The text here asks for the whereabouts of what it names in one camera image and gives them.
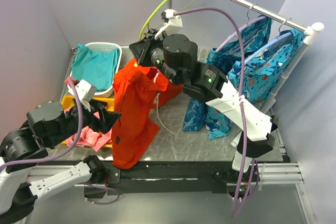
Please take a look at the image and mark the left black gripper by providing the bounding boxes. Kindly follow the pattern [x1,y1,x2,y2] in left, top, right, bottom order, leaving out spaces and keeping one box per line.
[48,97,122,146]

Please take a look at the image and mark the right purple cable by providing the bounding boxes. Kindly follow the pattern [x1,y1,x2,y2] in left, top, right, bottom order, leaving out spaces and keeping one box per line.
[173,7,260,218]

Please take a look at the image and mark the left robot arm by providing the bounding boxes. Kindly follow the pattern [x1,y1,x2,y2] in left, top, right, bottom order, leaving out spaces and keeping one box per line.
[1,100,121,223]

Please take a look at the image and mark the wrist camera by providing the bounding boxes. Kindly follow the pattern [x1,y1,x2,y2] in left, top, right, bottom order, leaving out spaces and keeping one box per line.
[154,9,183,39]
[65,77,97,112]

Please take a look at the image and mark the green hanger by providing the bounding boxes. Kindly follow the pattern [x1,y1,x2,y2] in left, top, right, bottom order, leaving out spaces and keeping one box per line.
[138,0,198,39]

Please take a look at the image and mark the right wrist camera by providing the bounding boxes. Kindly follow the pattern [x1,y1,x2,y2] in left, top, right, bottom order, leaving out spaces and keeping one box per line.
[154,9,183,39]

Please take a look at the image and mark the turquoise shark shorts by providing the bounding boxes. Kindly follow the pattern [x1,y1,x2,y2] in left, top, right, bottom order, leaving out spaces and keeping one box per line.
[204,28,309,141]

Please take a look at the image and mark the light blue hanger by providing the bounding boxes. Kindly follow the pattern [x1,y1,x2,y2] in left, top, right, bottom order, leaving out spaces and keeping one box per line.
[244,31,292,65]

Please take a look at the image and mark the pink patterned shorts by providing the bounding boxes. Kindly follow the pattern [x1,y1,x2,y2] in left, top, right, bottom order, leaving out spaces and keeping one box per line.
[62,106,114,152]

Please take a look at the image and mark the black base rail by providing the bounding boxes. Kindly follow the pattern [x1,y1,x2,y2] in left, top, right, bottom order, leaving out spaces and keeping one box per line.
[49,159,260,200]

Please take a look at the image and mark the orange shorts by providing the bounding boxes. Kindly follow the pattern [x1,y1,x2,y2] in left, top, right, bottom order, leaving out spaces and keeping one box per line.
[111,59,182,169]

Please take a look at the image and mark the white perforated basket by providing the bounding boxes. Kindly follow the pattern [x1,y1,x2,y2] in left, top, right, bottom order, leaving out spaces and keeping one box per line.
[67,41,123,98]

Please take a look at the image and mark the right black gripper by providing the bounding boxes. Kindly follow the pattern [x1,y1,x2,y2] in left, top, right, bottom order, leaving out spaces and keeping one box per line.
[130,28,181,86]

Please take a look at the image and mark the teal folded shorts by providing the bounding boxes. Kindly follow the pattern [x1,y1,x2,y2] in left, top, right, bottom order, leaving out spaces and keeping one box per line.
[69,43,120,91]

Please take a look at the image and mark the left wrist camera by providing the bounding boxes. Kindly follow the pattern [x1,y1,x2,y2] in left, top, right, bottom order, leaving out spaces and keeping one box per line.
[65,77,97,112]

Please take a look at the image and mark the silver clothes rack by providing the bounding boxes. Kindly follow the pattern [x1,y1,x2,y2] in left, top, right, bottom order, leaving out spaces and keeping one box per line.
[165,0,326,147]

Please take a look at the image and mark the dark blue shark shorts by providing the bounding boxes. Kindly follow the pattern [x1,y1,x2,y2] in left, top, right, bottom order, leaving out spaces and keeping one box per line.
[183,16,271,137]

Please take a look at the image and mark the purple hanger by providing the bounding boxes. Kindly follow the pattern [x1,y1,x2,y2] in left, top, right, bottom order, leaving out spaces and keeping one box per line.
[215,4,266,52]

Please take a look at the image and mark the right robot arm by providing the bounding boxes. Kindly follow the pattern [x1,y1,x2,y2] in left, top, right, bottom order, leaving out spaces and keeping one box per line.
[129,30,277,182]

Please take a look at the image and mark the yellow plastic tray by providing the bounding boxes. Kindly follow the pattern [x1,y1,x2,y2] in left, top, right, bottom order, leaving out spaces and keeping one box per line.
[60,94,116,149]

